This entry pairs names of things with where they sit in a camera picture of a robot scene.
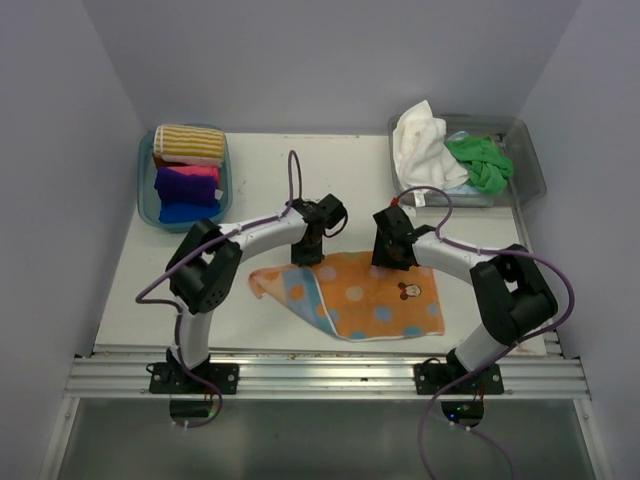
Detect orange patterned towel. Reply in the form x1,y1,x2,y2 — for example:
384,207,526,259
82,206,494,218
248,251,445,342

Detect purple towel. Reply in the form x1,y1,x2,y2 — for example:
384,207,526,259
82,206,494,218
154,167,218,207

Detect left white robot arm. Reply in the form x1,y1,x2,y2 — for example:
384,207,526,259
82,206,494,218
151,194,348,394

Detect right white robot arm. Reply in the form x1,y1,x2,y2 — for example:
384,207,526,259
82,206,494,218
372,205,558,394

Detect white towel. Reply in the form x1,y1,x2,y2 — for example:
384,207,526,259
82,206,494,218
391,100,469,191

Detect green towel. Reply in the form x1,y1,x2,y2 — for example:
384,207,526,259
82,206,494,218
445,136,514,196

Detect pink rolled towel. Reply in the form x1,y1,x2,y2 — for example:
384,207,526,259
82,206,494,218
171,165,220,181

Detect blue rolled towel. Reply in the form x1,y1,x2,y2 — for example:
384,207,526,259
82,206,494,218
159,202,220,224

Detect clear grey plastic bin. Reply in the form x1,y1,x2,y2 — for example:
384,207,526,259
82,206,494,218
388,113,548,208

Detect yellow striped rolled towel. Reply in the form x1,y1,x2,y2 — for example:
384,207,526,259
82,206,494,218
152,124,227,166

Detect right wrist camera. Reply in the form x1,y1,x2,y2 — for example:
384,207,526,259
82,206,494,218
390,198,417,218

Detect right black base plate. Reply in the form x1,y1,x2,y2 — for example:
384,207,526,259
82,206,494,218
413,359,505,395

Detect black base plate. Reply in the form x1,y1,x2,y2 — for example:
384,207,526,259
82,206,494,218
146,362,239,395
413,359,505,395

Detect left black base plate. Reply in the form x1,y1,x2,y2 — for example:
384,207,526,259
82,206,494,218
146,362,239,395

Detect aluminium mounting rail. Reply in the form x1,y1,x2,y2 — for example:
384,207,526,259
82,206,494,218
64,321,590,400

